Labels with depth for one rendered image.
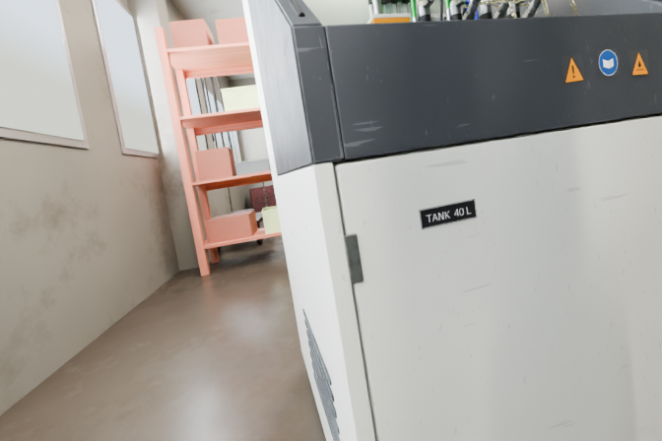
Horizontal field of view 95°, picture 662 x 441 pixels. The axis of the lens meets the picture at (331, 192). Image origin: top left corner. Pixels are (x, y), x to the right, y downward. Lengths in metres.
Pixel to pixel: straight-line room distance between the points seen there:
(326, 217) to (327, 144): 0.09
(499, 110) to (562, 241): 0.22
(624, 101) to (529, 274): 0.31
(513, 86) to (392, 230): 0.27
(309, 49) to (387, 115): 0.12
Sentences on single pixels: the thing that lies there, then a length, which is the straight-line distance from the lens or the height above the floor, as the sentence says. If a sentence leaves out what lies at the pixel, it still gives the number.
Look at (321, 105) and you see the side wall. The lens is 0.37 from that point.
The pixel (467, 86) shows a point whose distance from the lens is 0.46.
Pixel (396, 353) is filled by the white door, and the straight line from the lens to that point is 0.45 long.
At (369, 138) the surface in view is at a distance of 0.38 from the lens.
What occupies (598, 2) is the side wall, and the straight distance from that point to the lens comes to 0.91.
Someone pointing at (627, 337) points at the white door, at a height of 0.44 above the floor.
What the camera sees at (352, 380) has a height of 0.52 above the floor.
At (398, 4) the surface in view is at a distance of 1.10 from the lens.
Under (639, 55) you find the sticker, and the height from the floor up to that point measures 0.88.
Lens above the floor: 0.78
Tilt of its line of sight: 4 degrees down
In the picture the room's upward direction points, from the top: 9 degrees counter-clockwise
